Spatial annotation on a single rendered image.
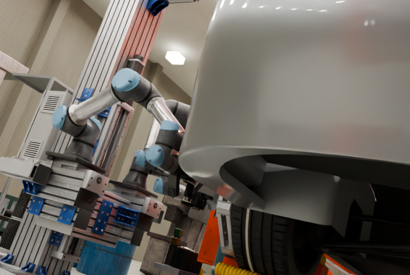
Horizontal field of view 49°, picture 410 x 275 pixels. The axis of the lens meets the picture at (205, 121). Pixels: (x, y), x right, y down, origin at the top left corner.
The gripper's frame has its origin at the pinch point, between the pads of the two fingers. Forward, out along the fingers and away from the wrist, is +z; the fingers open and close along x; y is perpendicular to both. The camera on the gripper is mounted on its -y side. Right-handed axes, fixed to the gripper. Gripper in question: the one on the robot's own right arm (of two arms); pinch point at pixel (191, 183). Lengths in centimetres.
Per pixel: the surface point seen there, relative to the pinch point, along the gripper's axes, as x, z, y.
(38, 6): 890, 494, 457
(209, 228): 15, 59, -12
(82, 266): 290, 296, -78
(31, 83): 360, 172, 109
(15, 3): 892, 435, 424
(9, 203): 560, 380, -33
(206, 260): 11, 60, -29
